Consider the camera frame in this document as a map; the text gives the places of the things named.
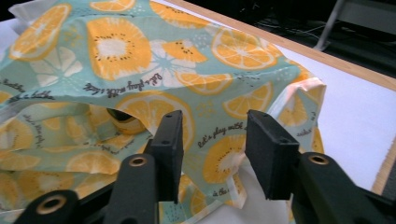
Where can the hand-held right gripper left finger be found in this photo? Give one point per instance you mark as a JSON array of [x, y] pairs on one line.
[[168, 146]]

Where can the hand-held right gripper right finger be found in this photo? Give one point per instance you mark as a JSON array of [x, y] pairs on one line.
[[271, 155]]

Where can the grey metal stand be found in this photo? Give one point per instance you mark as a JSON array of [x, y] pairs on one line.
[[327, 28]]

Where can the citrus print cloth bag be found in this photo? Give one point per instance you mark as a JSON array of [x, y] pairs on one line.
[[174, 62]]

